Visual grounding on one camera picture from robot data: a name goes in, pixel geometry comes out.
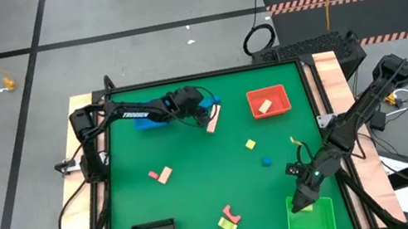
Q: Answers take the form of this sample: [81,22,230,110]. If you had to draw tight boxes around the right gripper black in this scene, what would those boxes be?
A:
[282,148,349,214]

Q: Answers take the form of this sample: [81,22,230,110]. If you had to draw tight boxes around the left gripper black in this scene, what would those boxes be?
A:
[170,81,218,132]

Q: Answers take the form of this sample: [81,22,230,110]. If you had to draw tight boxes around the long wooden plank block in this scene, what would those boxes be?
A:
[201,102,227,135]

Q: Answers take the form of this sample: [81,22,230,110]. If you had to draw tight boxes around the blue round block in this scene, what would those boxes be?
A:
[260,155,274,169]

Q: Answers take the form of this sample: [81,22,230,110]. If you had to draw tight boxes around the yellow cube block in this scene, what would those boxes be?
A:
[244,138,258,152]

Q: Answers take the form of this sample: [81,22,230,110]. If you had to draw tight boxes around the wooden rectangular block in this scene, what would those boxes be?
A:
[255,98,275,115]
[155,165,177,187]

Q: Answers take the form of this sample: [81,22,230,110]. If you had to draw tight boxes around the pink arch block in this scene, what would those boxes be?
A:
[221,202,244,227]

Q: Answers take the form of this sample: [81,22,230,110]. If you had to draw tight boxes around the yellow rectangular block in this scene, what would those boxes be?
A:
[216,214,240,229]

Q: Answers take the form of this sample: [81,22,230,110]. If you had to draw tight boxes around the green plastic basket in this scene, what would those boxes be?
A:
[282,188,338,229]

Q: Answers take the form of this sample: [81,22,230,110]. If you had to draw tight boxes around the yellow tag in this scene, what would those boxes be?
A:
[289,134,303,148]

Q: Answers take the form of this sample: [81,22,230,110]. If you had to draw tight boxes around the blue plastic basket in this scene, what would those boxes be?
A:
[130,96,174,133]

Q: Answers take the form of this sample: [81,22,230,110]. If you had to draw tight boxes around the green table mat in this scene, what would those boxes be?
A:
[81,56,356,229]

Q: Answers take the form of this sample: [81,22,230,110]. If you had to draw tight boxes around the orange plastic basket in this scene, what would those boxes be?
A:
[245,82,294,121]

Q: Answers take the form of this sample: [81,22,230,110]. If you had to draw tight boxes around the black power adapter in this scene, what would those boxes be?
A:
[367,110,390,134]

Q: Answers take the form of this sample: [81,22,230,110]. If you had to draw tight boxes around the yellow plug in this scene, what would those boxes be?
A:
[383,91,399,108]
[2,76,17,92]

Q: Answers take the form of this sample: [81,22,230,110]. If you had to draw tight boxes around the silver mounting bracket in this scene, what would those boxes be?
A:
[52,155,85,178]
[315,112,337,129]

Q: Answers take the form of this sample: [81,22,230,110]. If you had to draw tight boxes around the black hanging cable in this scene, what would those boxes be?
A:
[235,0,280,58]

